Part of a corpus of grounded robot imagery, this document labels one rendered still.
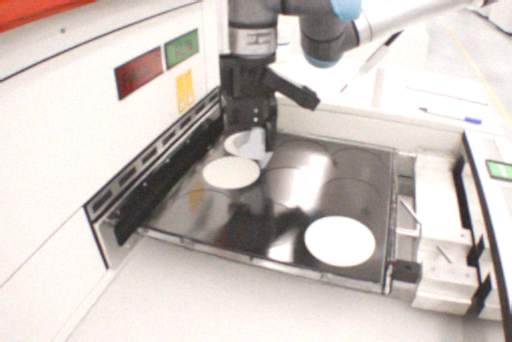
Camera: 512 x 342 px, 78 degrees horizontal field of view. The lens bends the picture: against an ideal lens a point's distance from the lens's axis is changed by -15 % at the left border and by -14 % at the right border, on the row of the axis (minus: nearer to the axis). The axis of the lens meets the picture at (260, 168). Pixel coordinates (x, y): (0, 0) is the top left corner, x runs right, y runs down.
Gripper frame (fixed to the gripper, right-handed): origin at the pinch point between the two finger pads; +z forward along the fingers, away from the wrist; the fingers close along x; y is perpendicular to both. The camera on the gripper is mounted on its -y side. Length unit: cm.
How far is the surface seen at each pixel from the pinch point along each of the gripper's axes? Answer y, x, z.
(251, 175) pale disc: 3.2, 2.2, 1.2
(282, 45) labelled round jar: -16.0, -38.5, -10.2
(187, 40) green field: 10.9, -12.6, -19.7
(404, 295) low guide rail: -13.0, 29.1, 8.0
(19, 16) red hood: 28.0, 20.8, -32.1
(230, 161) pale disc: 5.8, -3.3, 1.2
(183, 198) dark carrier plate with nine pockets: 15.4, 5.3, 1.3
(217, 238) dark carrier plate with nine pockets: 11.8, 15.9, 1.2
